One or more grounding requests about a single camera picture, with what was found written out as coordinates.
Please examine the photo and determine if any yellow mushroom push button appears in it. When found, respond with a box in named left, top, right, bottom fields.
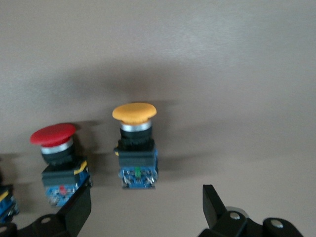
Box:
left=112, top=102, right=159, bottom=190

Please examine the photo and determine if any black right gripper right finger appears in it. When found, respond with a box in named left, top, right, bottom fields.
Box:
left=197, top=184, right=304, bottom=237

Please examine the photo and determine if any red mushroom push button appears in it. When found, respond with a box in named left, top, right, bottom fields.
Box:
left=29, top=122, right=93, bottom=208

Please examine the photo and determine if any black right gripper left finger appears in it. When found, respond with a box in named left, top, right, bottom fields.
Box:
left=0, top=184, right=92, bottom=237

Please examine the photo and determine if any green mushroom push button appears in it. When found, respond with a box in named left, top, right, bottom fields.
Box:
left=0, top=158, right=20, bottom=223

